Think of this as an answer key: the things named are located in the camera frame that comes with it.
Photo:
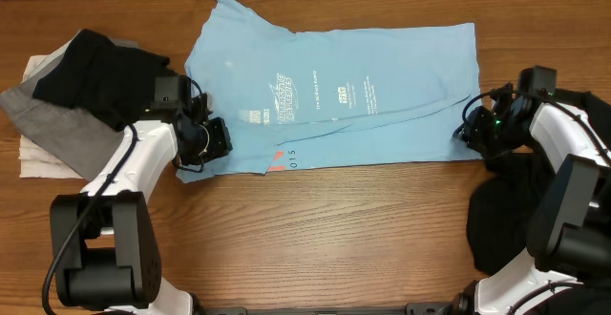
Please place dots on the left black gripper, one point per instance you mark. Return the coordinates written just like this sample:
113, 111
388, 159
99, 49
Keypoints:
221, 142

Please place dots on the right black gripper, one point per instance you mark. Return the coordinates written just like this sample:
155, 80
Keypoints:
473, 134

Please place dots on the light blue t-shirt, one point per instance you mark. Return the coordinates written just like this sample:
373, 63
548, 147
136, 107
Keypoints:
306, 99

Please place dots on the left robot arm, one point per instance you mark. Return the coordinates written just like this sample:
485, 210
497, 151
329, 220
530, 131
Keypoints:
105, 252

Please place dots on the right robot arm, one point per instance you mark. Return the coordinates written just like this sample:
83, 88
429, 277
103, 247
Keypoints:
540, 228

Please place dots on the black garment pile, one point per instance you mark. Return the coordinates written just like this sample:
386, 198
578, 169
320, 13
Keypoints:
499, 213

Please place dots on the folded black garment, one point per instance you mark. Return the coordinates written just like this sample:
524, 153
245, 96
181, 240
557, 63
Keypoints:
115, 84

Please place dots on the folded white garment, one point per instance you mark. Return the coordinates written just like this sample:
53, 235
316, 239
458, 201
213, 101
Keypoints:
33, 162

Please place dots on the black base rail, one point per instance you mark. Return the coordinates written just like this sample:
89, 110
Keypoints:
408, 309

